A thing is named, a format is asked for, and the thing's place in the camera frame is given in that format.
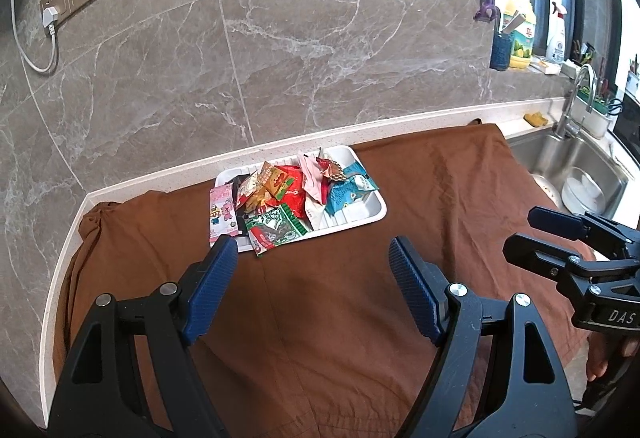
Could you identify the white plate in sink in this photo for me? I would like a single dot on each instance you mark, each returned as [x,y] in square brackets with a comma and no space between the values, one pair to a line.
[580,194]

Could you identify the white sink caddy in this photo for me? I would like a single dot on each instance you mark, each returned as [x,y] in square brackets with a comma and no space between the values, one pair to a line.
[602,117]

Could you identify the green white snack packet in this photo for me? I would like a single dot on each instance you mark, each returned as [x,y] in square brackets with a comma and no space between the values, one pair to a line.
[273,228]

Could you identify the black monitor screen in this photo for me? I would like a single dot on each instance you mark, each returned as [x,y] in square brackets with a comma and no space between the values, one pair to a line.
[627,126]

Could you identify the brown tablecloth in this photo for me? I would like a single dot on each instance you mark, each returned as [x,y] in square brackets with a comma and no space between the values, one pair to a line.
[314,339]

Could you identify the white cream snack packet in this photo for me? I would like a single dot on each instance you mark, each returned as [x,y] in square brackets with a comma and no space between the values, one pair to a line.
[312,185]

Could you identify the light blue snack bag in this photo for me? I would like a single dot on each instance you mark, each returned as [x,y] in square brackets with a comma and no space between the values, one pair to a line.
[357,185]

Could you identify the red snack bag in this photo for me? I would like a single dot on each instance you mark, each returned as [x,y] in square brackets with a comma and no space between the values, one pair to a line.
[295,196]

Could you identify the black snack bag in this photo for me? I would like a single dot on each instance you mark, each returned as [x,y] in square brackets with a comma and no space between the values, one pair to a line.
[239,211]

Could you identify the red white snack packet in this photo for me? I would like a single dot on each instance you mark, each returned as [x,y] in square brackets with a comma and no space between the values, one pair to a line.
[247,188]

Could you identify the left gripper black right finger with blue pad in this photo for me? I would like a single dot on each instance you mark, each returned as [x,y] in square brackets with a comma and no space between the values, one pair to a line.
[496,372]

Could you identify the orange monster snack packet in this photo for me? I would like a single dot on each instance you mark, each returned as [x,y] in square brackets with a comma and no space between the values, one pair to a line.
[275,180]

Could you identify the dark blue utensil cup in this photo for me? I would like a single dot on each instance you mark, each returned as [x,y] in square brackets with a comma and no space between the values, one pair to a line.
[501,50]

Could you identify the person's right hand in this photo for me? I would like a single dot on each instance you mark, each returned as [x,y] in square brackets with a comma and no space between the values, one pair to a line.
[600,350]

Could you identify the green label detergent bottle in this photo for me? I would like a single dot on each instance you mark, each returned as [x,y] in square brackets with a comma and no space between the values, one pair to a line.
[524,20]

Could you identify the beige gold snack packet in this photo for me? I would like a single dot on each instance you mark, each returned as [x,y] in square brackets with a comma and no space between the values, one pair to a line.
[259,201]

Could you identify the white spray bottle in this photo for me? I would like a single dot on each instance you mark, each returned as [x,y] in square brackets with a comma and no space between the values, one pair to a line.
[556,43]

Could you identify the yellow sponge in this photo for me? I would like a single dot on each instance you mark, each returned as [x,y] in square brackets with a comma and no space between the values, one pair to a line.
[536,119]

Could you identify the red checkered snack packet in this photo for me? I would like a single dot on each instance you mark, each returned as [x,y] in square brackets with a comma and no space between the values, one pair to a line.
[329,168]

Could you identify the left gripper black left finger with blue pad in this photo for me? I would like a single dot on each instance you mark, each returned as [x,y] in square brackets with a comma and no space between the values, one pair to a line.
[100,391]

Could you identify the steel kitchen sink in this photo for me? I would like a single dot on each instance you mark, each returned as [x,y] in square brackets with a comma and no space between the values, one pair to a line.
[549,159]

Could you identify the pink cartoon snack packet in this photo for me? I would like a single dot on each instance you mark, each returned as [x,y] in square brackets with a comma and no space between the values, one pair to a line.
[222,217]

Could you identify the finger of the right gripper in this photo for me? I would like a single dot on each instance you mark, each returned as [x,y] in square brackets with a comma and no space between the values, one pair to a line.
[550,258]
[570,223]

